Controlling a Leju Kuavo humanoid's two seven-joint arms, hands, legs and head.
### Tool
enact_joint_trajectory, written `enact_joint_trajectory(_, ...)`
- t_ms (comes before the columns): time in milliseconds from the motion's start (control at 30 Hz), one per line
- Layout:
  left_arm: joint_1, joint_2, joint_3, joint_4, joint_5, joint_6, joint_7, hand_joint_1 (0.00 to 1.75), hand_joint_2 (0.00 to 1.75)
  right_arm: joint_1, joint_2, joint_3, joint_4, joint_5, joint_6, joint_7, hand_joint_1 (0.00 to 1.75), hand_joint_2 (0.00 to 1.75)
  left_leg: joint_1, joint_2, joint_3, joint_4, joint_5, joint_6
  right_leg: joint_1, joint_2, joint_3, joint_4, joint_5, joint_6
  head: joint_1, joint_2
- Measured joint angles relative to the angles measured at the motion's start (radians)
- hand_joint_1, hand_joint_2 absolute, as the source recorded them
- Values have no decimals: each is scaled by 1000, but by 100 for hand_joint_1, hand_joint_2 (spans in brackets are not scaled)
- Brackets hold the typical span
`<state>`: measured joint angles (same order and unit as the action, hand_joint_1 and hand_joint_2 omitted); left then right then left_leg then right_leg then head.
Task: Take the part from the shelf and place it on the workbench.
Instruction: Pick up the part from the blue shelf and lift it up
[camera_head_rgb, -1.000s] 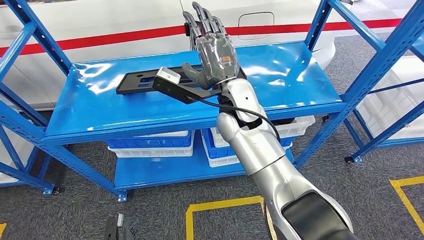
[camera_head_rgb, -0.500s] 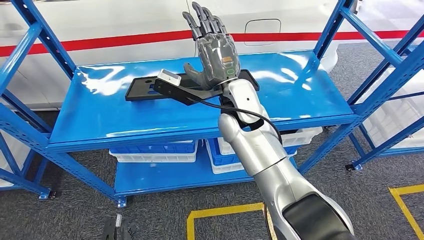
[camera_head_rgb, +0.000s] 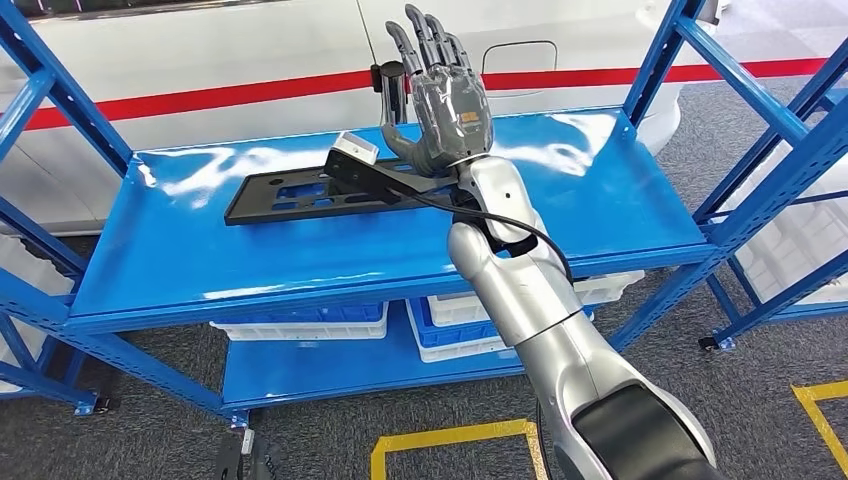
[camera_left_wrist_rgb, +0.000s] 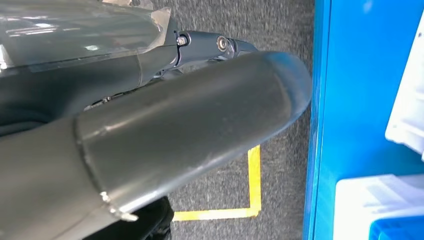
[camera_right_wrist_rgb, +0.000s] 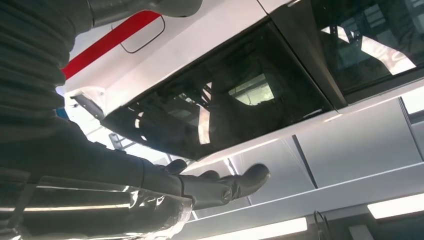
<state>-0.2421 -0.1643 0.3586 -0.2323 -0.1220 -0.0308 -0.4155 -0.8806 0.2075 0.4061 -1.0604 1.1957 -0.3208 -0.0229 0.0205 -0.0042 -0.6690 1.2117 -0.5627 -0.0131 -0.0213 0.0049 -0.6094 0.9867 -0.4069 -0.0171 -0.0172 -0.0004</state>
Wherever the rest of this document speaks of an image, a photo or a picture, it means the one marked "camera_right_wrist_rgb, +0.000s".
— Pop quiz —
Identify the white car with red stripe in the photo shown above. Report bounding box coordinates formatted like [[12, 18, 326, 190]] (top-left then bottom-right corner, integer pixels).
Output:
[[56, 0, 424, 170]]

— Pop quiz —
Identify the blue metal shelf rack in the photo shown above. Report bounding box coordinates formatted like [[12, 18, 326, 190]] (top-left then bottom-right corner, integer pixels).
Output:
[[55, 106, 70, 121]]

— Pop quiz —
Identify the ceiling light panel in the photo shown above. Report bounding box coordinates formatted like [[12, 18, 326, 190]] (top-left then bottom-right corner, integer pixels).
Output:
[[400, 86, 424, 115], [195, 216, 309, 240], [367, 193, 424, 220]]

